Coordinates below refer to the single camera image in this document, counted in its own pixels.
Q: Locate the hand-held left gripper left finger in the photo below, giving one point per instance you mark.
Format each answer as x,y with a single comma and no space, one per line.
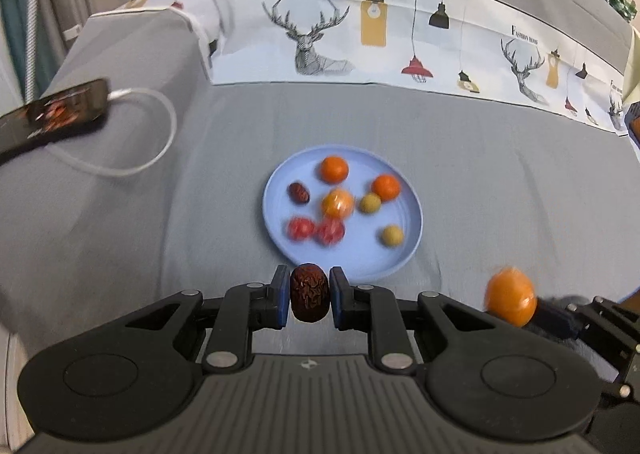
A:
283,295

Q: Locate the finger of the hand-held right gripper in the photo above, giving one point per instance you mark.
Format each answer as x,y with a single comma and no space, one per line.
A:
562,321

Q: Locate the orange tangerine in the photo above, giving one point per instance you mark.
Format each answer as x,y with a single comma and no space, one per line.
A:
334,168
510,296
338,204
386,187

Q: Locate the red round fruit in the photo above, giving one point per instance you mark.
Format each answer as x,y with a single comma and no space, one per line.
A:
330,232
301,229

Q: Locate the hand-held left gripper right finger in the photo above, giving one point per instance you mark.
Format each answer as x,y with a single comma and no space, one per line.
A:
336,297

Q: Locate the dark red jujube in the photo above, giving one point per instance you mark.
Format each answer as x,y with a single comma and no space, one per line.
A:
299,193
310,291

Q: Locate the white cloth tag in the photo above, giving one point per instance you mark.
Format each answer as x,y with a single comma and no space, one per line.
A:
72,31

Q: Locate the black smartphone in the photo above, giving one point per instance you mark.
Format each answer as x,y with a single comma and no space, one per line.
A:
55,108

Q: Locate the yellow-green round fruit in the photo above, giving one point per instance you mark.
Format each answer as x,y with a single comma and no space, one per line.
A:
370,203

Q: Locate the blue round plate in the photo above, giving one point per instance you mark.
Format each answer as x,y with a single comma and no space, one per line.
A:
360,260

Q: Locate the grey bed cover deer print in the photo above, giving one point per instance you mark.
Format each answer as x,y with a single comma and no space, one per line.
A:
475,158

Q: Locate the yellow round fruit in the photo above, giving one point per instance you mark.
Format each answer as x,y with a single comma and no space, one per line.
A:
391,236

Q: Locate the teal curtain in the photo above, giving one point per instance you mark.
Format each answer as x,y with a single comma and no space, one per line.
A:
17,8

